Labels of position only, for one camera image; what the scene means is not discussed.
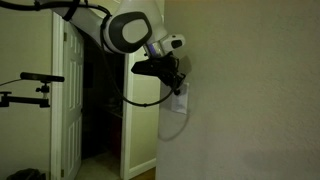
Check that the black object at floor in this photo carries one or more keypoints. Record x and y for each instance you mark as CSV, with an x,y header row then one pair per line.
x,y
27,174

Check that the black camera bar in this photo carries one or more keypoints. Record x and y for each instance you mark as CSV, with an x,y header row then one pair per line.
x,y
41,77

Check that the white wall light switch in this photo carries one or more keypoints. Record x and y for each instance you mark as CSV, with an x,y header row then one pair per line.
x,y
179,102

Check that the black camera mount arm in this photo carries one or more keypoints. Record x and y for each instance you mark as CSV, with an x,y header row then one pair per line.
x,y
7,98

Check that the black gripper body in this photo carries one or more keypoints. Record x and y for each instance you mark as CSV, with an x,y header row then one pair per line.
x,y
167,70

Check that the white panel door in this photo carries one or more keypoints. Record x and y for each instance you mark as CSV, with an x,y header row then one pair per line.
x,y
72,101

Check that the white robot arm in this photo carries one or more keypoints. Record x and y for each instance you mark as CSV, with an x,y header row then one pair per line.
x,y
136,24

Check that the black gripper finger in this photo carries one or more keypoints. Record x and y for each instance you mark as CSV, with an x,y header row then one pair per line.
x,y
177,91

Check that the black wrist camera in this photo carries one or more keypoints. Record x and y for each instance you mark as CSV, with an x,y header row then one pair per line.
x,y
146,67

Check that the white door frame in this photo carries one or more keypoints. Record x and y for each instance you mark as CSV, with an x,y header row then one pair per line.
x,y
58,160

